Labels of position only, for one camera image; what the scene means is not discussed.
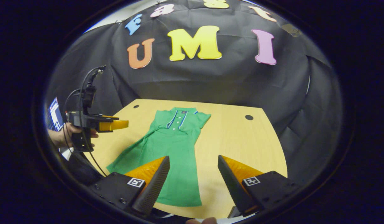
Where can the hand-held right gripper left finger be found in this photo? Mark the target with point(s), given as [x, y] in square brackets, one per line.
[156, 183]

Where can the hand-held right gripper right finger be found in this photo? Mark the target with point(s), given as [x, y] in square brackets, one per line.
[232, 183]

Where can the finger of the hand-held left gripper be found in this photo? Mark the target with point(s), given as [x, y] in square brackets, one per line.
[108, 117]
[114, 125]

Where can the green T-shirt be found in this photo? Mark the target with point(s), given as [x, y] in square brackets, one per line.
[176, 146]

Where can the computer monitor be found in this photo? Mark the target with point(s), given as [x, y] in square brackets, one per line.
[55, 116]

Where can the white side table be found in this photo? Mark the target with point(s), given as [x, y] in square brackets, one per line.
[66, 154]

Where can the black backdrop cloth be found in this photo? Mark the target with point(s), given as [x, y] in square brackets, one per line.
[210, 81]

